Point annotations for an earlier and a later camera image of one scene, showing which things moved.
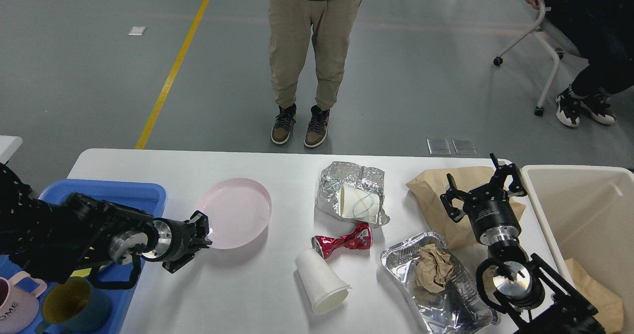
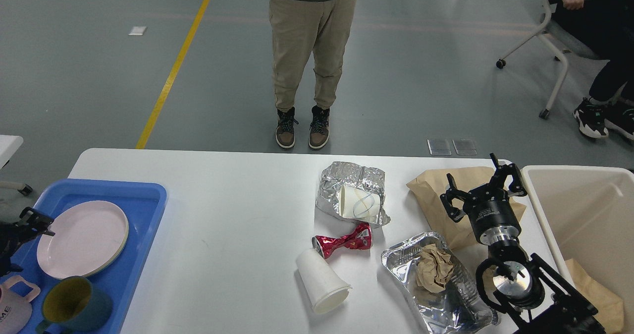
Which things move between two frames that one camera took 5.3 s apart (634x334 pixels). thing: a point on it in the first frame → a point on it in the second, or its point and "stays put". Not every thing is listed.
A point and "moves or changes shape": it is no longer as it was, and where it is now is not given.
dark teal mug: (75, 306) stays put
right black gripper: (490, 209) stays put
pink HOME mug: (18, 307) moves or changes shape
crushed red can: (360, 238) stays put
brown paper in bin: (610, 315) stays put
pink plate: (238, 211) moves or changes shape
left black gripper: (178, 238) → (12, 237)
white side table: (9, 145) stays put
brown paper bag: (427, 190) stays put
